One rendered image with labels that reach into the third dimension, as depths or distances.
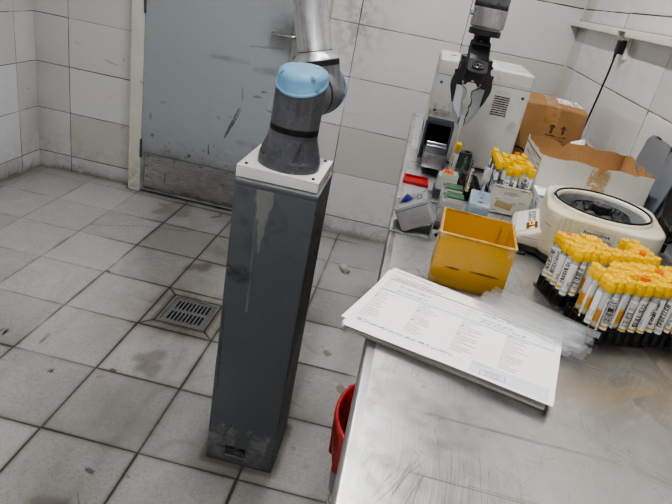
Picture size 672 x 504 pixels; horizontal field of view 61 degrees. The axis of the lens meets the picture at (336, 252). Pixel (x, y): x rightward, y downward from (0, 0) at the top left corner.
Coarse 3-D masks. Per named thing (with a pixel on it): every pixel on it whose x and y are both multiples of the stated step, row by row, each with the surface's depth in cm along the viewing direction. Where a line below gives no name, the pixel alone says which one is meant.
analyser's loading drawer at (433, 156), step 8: (424, 144) 177; (432, 144) 169; (440, 144) 169; (424, 152) 160; (432, 152) 165; (440, 152) 165; (424, 160) 161; (432, 160) 161; (440, 160) 160; (432, 168) 162; (440, 168) 161
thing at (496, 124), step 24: (504, 72) 164; (528, 72) 170; (432, 96) 170; (504, 96) 167; (528, 96) 166; (432, 120) 173; (480, 120) 171; (504, 120) 170; (480, 144) 174; (504, 144) 172; (480, 168) 176
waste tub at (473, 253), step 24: (456, 216) 109; (480, 216) 108; (456, 240) 98; (480, 240) 97; (504, 240) 109; (432, 264) 101; (456, 264) 100; (480, 264) 99; (504, 264) 98; (456, 288) 101; (480, 288) 100
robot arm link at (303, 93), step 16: (288, 64) 131; (304, 64) 133; (288, 80) 127; (304, 80) 126; (320, 80) 128; (288, 96) 128; (304, 96) 127; (320, 96) 130; (272, 112) 133; (288, 112) 129; (304, 112) 129; (320, 112) 132; (288, 128) 130; (304, 128) 131
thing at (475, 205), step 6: (474, 192) 121; (480, 192) 122; (486, 192) 123; (474, 198) 117; (480, 198) 118; (486, 198) 119; (468, 204) 118; (474, 204) 114; (480, 204) 114; (486, 204) 115; (468, 210) 115; (474, 210) 115; (480, 210) 114; (486, 210) 114; (486, 216) 114
